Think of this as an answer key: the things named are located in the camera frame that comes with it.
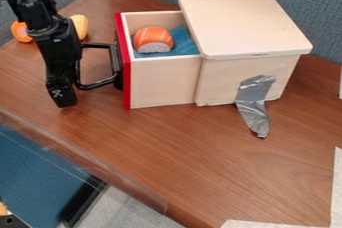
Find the grey tape strip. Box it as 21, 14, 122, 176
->
233, 74, 278, 139

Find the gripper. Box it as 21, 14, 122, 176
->
26, 17, 85, 109

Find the blue cloth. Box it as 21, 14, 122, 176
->
130, 24, 202, 60

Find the cabinet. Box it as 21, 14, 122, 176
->
176, 0, 316, 108

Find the orange toy salmon sushi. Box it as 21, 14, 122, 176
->
130, 26, 177, 55

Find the drawer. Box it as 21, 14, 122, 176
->
73, 9, 205, 111

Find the yellow toy corn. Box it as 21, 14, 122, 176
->
69, 13, 90, 41

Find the orange toy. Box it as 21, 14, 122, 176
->
9, 20, 35, 44

